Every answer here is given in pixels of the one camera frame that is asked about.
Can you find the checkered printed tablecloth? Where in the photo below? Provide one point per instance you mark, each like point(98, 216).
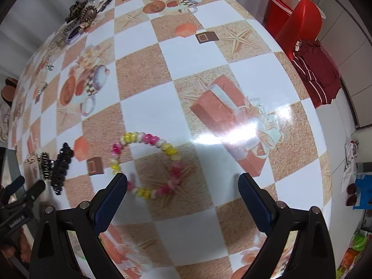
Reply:
point(145, 64)

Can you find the silver spring hair clip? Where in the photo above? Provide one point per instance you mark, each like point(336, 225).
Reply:
point(42, 87)

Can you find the person's left hand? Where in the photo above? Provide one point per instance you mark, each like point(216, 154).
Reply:
point(8, 250)

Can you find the red bucket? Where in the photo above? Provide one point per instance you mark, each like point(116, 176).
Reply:
point(276, 14)

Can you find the silver metal watch band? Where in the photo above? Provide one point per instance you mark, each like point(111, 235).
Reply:
point(62, 35)

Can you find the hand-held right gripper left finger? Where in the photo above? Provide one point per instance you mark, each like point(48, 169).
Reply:
point(112, 197)

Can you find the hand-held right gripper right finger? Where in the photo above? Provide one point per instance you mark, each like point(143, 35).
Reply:
point(255, 200)

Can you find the maroon striped garment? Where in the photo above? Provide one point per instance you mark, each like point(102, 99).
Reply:
point(316, 69)

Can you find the cream crumpled cloth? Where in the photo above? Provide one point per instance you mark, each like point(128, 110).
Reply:
point(4, 116)

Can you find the grey cabinet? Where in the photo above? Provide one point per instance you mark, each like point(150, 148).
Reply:
point(348, 49)

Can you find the dark red sunglasses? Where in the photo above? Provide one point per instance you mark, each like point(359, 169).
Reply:
point(351, 190)

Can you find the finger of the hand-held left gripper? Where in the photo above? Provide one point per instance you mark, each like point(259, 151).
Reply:
point(36, 189)
point(14, 183)

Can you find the green and orange packets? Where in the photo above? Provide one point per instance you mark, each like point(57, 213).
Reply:
point(356, 244)

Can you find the red plastic chair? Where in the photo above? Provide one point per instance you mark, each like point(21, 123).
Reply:
point(302, 23)

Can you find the blue plastic stool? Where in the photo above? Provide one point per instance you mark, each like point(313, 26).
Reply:
point(363, 189)

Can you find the brown shoe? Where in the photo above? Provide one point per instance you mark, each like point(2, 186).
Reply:
point(8, 91)

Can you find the clear crystal jewelry piece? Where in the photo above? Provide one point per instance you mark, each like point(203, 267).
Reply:
point(94, 3)

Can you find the white cloth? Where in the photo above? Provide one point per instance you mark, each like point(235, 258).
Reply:
point(348, 171)

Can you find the black hair claw clip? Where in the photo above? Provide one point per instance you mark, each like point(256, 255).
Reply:
point(61, 162)

